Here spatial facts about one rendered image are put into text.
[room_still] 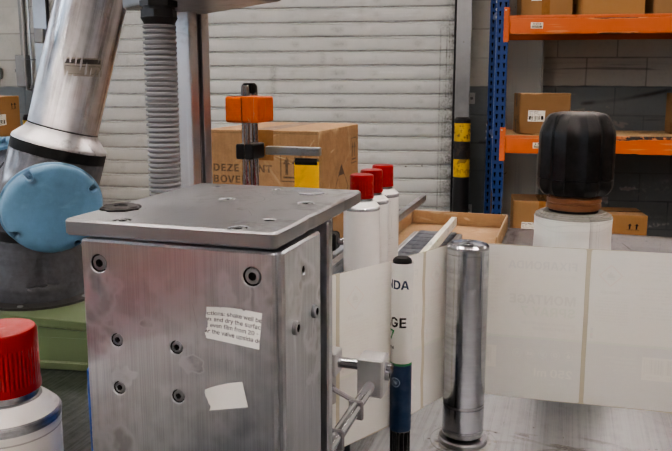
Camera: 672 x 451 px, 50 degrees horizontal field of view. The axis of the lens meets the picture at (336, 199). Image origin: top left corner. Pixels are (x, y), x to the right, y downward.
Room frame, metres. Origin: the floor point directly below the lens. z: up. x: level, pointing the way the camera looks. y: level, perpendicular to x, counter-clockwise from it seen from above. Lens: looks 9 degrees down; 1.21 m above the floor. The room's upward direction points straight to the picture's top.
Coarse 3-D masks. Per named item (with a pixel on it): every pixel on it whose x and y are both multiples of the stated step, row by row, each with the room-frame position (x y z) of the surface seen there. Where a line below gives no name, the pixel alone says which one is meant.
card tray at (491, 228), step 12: (408, 216) 1.90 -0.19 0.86; (420, 216) 1.94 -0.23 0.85; (432, 216) 1.93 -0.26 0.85; (444, 216) 1.92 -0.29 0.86; (456, 216) 1.91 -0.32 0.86; (468, 216) 1.90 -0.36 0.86; (480, 216) 1.89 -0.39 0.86; (492, 216) 1.88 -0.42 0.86; (504, 216) 1.87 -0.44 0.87; (408, 228) 1.86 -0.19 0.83; (420, 228) 1.86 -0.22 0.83; (432, 228) 1.86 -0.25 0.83; (456, 228) 1.86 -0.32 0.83; (468, 228) 1.86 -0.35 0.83; (480, 228) 1.86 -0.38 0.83; (492, 228) 1.86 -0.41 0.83; (504, 228) 1.77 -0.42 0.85; (480, 240) 1.71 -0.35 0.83; (492, 240) 1.71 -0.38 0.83
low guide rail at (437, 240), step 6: (450, 222) 1.52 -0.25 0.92; (456, 222) 1.59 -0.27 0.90; (444, 228) 1.46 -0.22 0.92; (450, 228) 1.50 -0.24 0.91; (438, 234) 1.40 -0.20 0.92; (444, 234) 1.43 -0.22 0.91; (432, 240) 1.34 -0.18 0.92; (438, 240) 1.36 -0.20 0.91; (426, 246) 1.29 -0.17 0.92; (432, 246) 1.30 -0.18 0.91; (438, 246) 1.36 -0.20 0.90; (420, 252) 1.24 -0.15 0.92
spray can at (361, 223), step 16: (352, 176) 0.98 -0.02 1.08; (368, 176) 0.98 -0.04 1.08; (368, 192) 0.98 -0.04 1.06; (352, 208) 0.97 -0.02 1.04; (368, 208) 0.97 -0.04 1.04; (352, 224) 0.97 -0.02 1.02; (368, 224) 0.97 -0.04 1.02; (352, 240) 0.97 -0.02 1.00; (368, 240) 0.97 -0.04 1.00; (352, 256) 0.97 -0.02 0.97; (368, 256) 0.97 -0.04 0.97
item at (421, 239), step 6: (420, 234) 1.57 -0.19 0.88; (426, 234) 1.57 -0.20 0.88; (432, 234) 1.57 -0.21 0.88; (450, 234) 1.57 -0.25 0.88; (414, 240) 1.51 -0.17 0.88; (420, 240) 1.50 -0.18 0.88; (426, 240) 1.50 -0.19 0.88; (444, 240) 1.50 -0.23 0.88; (450, 240) 1.51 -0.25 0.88; (408, 246) 1.45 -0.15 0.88; (414, 246) 1.45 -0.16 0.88; (420, 246) 1.45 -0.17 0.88; (402, 252) 1.39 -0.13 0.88; (408, 252) 1.39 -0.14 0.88; (414, 252) 1.39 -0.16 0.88
